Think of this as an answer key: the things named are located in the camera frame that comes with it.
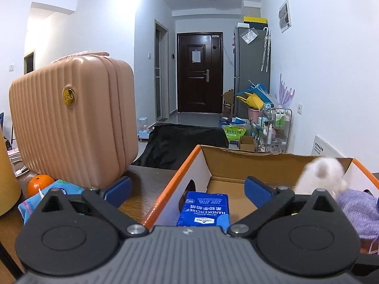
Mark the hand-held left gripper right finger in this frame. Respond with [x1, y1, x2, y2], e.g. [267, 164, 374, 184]
[226, 176, 345, 239]

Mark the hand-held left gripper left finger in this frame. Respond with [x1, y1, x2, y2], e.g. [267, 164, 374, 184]
[41, 176, 149, 239]

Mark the orange red cardboard box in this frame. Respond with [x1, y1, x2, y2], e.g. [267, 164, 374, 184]
[140, 144, 379, 234]

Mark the purple knitted cloth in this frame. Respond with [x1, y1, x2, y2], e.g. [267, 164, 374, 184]
[338, 189, 379, 240]

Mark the blue handkerchief tissue pack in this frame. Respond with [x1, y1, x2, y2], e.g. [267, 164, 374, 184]
[177, 191, 231, 233]

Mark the white plush toy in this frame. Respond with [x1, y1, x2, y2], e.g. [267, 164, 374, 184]
[294, 157, 347, 199]

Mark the light blue tissue pack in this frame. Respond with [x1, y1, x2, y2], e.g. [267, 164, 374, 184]
[18, 179, 85, 224]

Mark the small brown cardboard box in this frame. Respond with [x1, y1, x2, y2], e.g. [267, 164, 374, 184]
[238, 135, 258, 152]

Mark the green printed bag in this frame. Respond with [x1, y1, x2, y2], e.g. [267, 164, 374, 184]
[223, 124, 247, 142]

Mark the pet water dispenser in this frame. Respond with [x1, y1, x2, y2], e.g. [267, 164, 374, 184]
[138, 117, 154, 139]

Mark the pink ribbed suitcase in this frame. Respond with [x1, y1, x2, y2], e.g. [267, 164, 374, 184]
[8, 54, 139, 189]

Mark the black bag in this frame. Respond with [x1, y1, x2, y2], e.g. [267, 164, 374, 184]
[132, 123, 230, 170]

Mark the pink bucket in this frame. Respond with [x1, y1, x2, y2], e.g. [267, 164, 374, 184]
[248, 107, 264, 122]

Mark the orange fruit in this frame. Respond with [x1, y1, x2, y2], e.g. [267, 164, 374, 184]
[27, 174, 55, 197]

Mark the yellow plastic dustpan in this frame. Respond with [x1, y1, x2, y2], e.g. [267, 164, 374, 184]
[237, 93, 264, 110]

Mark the open brown cardboard box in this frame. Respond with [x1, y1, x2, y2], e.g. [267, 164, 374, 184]
[222, 89, 236, 118]

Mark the yellow thermos jug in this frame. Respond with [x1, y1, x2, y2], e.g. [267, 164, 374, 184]
[0, 133, 22, 216]

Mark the dark brown entrance door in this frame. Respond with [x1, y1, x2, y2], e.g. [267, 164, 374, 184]
[177, 32, 224, 114]

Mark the grey side door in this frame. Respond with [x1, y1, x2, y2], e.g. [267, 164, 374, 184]
[154, 19, 169, 122]

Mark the grey refrigerator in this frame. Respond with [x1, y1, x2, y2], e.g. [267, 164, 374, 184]
[234, 25, 271, 119]

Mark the folded pale umbrella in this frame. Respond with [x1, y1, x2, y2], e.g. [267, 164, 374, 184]
[261, 27, 271, 72]

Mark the dark side door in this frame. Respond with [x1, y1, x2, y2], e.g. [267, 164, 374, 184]
[24, 49, 35, 74]

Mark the yellow and black box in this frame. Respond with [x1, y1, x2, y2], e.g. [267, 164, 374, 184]
[243, 16, 268, 29]

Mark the metal wire rack cart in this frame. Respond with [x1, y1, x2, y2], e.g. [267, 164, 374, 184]
[261, 108, 293, 154]

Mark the white charger cable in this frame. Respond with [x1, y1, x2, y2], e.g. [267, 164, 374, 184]
[10, 166, 30, 178]

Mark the purple wall decoration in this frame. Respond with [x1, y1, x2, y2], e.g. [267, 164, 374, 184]
[275, 73, 296, 107]

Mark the white wall electric panel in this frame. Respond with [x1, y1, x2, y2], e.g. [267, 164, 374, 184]
[279, 0, 292, 33]

